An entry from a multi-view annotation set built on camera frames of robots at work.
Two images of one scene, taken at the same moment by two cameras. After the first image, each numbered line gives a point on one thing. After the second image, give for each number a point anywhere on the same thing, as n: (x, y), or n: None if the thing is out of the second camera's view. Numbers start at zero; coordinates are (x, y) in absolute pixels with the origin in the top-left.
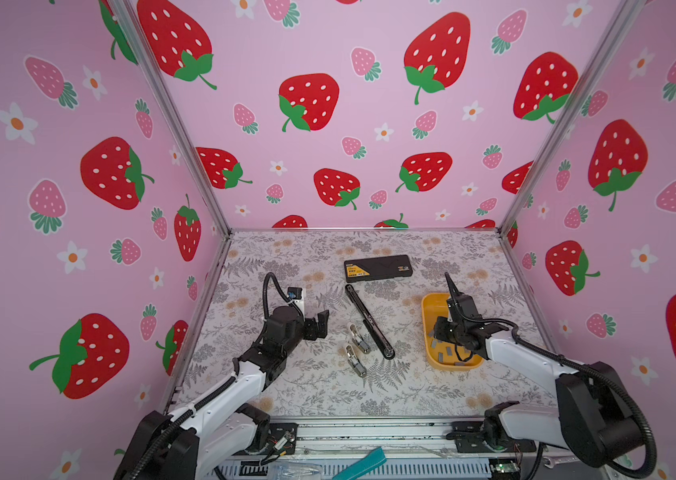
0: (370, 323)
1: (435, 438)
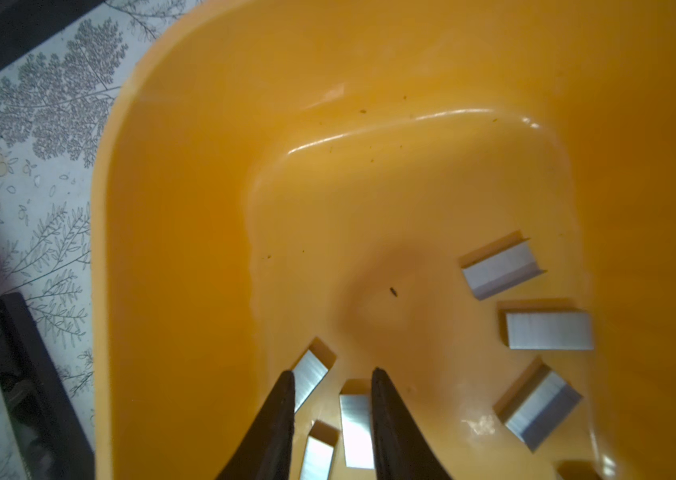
0: (20, 410)
1: None
